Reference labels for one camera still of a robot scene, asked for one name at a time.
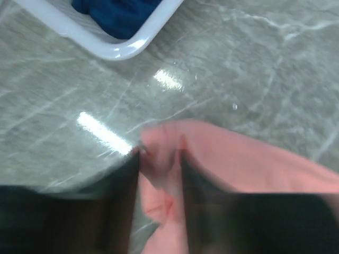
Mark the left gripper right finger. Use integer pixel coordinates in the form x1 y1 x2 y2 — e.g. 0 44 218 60
181 153 338 253

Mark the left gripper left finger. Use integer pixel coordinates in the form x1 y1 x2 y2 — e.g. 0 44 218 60
1 154 139 253

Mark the pink t-shirt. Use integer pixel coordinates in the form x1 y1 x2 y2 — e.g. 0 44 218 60
139 120 338 253

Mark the blue t-shirt in basket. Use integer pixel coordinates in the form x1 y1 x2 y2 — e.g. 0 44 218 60
72 0 161 40

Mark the white plastic laundry basket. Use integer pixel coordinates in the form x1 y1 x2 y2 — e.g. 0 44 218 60
15 1 183 61

